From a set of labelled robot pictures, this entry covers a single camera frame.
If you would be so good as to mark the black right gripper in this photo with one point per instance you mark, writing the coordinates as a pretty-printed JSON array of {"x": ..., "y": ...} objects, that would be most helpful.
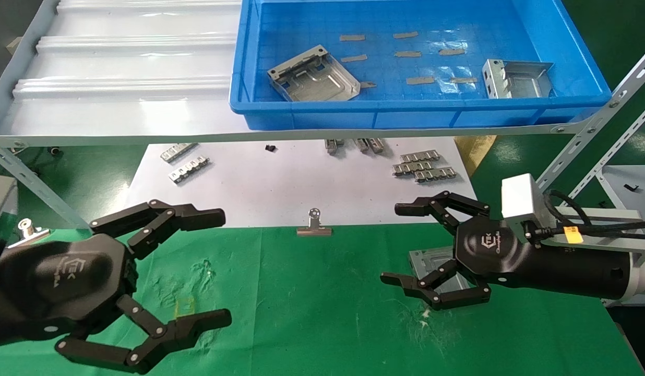
[{"x": 500, "y": 256}]

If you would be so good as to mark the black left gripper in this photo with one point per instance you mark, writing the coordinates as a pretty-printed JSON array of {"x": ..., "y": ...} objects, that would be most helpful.
[{"x": 56, "y": 282}]

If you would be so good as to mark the sheet metal bracket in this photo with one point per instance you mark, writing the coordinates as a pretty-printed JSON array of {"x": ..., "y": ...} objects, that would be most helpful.
[
  {"x": 521, "y": 81},
  {"x": 429, "y": 259},
  {"x": 317, "y": 81}
]

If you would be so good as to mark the small notched metal strip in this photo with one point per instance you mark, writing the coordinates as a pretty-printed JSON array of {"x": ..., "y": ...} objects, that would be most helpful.
[
  {"x": 376, "y": 145},
  {"x": 435, "y": 175},
  {"x": 420, "y": 156},
  {"x": 361, "y": 144},
  {"x": 333, "y": 145},
  {"x": 177, "y": 152},
  {"x": 189, "y": 169},
  {"x": 412, "y": 167}
]

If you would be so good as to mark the silver binder clip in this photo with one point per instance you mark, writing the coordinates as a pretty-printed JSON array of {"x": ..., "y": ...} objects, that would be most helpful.
[
  {"x": 314, "y": 230},
  {"x": 27, "y": 232}
]

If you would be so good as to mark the green table cloth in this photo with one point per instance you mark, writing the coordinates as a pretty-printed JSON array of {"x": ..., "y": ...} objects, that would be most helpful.
[{"x": 312, "y": 292}]

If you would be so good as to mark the white board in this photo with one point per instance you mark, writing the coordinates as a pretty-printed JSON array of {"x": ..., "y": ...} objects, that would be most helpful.
[{"x": 281, "y": 183}]

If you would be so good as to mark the clear plastic film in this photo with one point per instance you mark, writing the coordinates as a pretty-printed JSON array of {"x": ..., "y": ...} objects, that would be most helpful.
[{"x": 448, "y": 86}]

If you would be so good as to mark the small black clip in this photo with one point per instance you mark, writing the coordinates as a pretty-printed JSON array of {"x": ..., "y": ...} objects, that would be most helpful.
[{"x": 630, "y": 187}]

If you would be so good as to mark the white ribbed shelf panel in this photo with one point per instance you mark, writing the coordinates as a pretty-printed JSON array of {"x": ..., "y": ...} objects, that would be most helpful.
[{"x": 134, "y": 57}]

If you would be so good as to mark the blue plastic bin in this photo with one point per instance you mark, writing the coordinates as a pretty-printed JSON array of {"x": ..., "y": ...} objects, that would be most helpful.
[{"x": 301, "y": 26}]

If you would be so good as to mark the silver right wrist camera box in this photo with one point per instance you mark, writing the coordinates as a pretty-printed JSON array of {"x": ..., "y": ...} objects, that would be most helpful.
[{"x": 521, "y": 201}]

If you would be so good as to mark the grey metal rack frame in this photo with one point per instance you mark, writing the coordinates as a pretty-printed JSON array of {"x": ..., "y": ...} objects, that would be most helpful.
[{"x": 145, "y": 139}]

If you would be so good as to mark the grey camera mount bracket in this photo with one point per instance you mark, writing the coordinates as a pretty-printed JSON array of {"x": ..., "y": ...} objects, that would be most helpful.
[{"x": 604, "y": 243}]

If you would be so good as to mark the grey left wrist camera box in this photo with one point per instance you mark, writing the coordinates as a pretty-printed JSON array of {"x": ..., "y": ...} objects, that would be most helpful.
[{"x": 0, "y": 209}]

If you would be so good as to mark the folded sheet metal bracket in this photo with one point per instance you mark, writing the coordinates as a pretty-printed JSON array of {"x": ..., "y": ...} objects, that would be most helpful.
[{"x": 521, "y": 81}]

